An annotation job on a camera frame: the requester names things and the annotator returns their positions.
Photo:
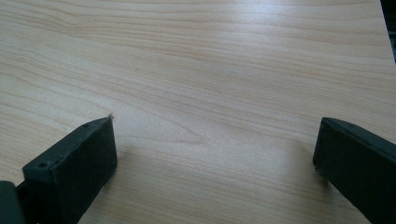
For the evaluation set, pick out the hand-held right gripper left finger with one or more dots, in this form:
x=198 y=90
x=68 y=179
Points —
x=74 y=168

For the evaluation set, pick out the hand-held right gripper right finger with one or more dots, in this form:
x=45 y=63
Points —
x=358 y=161

